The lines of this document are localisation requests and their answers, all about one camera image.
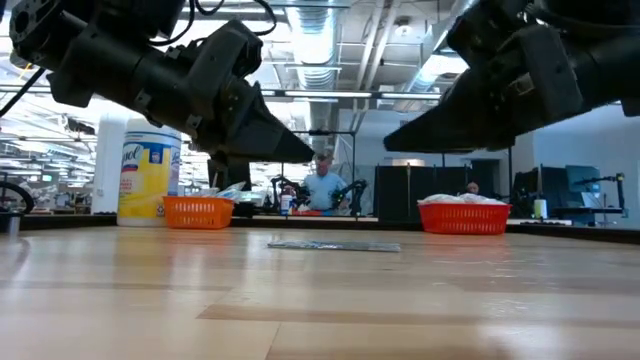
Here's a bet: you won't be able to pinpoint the grey cylindrical stub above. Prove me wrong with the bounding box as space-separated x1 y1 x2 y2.
0 212 22 235

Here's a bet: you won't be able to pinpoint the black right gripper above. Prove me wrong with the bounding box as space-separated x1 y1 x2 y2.
383 0 586 154

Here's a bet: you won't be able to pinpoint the white building pillar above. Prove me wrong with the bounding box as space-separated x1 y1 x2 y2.
91 114 126 215

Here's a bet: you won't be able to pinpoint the bagged black comb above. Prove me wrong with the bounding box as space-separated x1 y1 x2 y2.
267 240 402 253

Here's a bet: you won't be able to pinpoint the black camera rig frame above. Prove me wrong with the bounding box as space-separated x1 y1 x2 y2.
294 129 357 216

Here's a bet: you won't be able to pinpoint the black partition panel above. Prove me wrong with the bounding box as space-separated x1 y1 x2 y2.
373 164 471 219

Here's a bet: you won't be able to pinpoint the black curved cable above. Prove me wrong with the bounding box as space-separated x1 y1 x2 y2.
0 180 40 215

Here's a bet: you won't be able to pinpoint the tan wooden desk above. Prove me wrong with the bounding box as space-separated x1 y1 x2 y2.
249 214 380 224

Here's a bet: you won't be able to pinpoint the black flat monitor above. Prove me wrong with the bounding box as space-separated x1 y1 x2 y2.
207 158 253 192

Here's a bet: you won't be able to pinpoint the wipes canister with yellow label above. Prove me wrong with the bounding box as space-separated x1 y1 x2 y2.
117 119 183 227

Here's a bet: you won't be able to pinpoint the blue-grey computer monitor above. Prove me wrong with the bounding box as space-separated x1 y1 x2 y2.
566 164 601 209

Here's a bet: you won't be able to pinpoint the long linear ceiling light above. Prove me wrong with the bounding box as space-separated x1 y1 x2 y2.
0 85 444 101

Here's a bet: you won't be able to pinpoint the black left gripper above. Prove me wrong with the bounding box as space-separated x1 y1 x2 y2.
132 19 316 165

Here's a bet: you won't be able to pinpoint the red plastic basket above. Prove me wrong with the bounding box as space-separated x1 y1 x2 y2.
418 202 513 236

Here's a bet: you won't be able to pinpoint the orange plastic basket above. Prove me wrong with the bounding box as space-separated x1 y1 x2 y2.
162 195 236 230

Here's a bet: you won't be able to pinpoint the wide bright ceiling light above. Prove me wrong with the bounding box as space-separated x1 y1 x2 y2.
422 52 469 76

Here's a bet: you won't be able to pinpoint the bagged white cotton swabs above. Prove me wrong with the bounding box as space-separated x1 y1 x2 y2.
418 192 508 206

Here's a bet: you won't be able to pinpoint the silver spiral round duct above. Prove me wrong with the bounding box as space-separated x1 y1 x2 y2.
399 0 476 109
285 4 344 134

